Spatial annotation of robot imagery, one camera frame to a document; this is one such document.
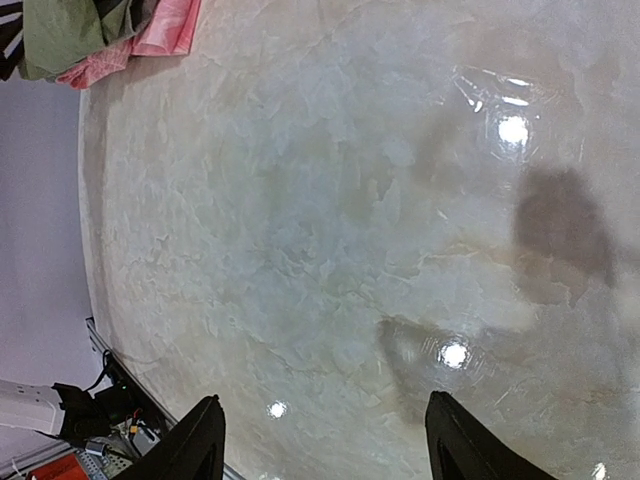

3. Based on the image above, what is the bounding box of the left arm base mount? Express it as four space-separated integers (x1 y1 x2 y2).
52 349 170 457

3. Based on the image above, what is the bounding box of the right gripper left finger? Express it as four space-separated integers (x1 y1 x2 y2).
114 395 225 480

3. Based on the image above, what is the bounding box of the folded pink garment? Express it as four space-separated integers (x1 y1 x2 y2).
55 0 201 90

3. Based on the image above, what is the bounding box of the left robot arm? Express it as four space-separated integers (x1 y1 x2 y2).
0 380 64 436

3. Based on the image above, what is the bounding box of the aluminium front rail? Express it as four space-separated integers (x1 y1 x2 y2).
86 317 242 479

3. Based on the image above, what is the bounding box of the green tank top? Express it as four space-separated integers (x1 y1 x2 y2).
18 0 157 81

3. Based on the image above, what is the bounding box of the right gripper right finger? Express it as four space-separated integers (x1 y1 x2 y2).
425 391 550 480

